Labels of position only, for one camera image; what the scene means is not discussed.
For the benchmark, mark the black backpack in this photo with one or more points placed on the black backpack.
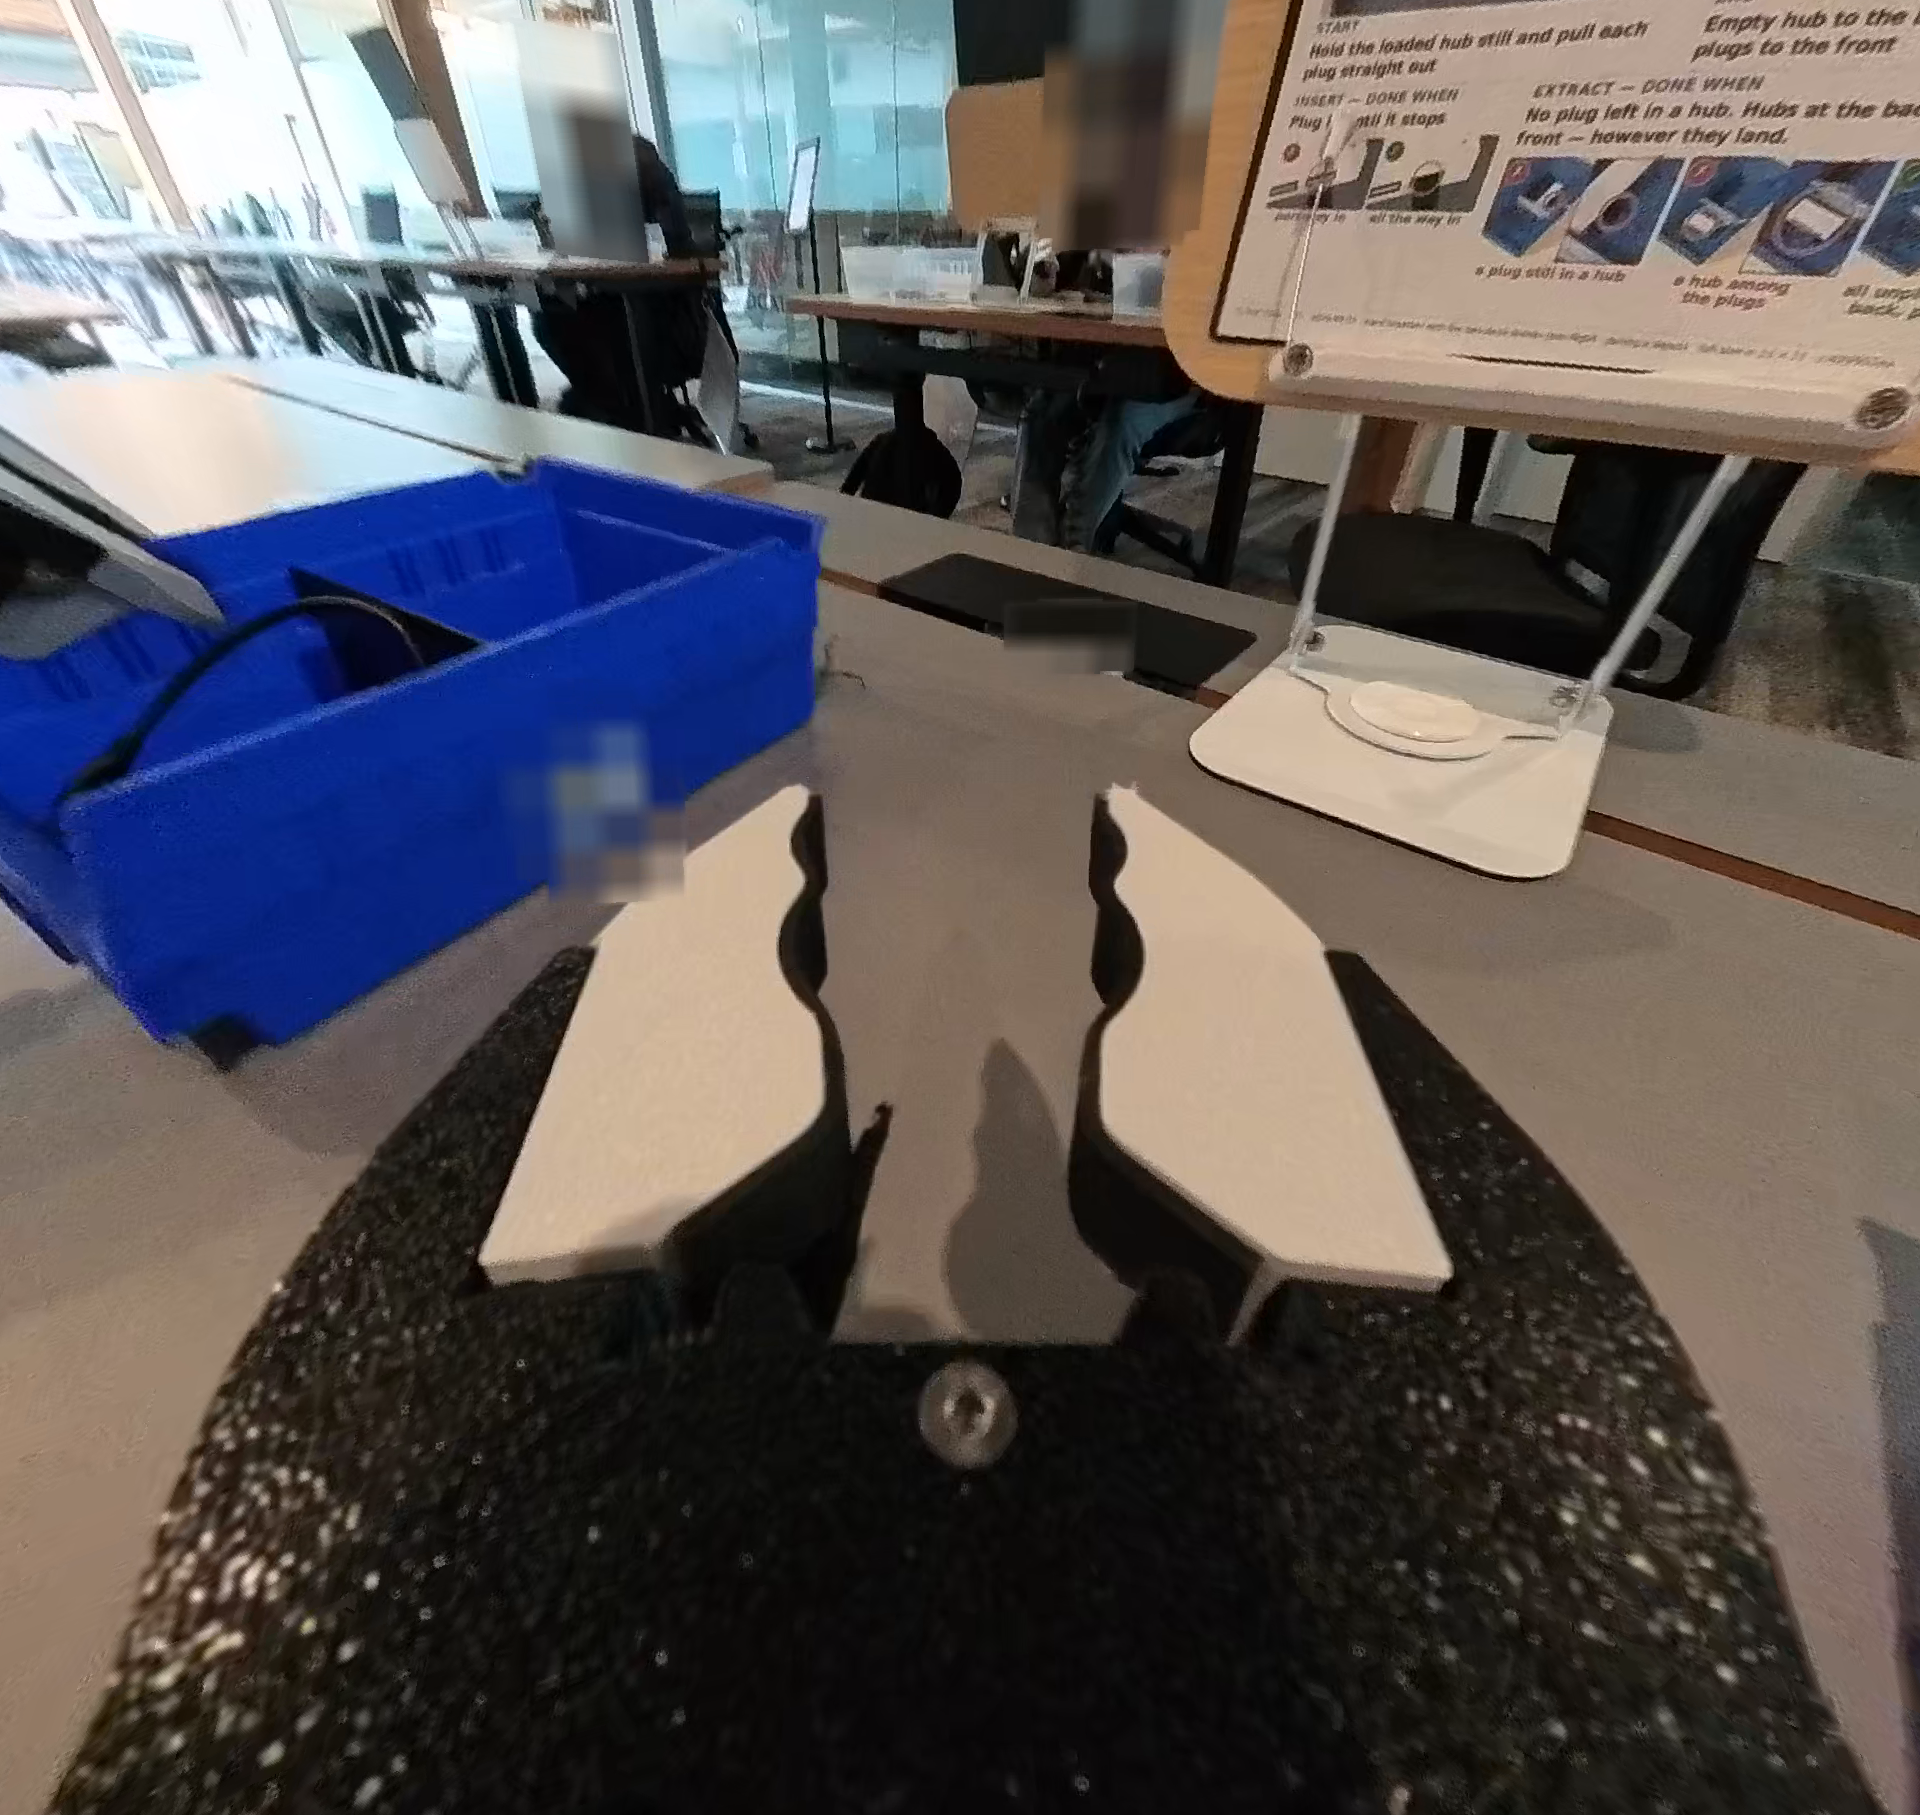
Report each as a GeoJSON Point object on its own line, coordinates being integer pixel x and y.
{"type": "Point", "coordinates": [901, 472]}

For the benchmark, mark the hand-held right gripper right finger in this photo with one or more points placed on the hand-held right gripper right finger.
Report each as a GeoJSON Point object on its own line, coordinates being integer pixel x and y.
{"type": "Point", "coordinates": [1258, 1095]}

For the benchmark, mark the black rectangular table cover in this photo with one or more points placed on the black rectangular table cover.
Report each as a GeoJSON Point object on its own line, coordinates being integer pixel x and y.
{"type": "Point", "coordinates": [945, 595]}

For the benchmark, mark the instruction board with white stand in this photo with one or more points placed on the instruction board with white stand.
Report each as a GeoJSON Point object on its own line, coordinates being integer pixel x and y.
{"type": "Point", "coordinates": [1575, 121]}

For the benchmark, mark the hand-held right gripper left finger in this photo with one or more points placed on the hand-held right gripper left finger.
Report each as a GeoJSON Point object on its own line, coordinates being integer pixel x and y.
{"type": "Point", "coordinates": [660, 1095]}

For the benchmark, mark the black office chair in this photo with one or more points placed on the black office chair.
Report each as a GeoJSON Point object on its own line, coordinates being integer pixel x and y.
{"type": "Point", "coordinates": [1441, 580]}

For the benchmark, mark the blue plastic bin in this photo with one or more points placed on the blue plastic bin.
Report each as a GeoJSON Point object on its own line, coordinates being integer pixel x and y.
{"type": "Point", "coordinates": [375, 857]}

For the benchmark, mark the wooden office desk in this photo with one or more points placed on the wooden office desk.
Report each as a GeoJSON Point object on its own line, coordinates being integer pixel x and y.
{"type": "Point", "coordinates": [961, 319]}

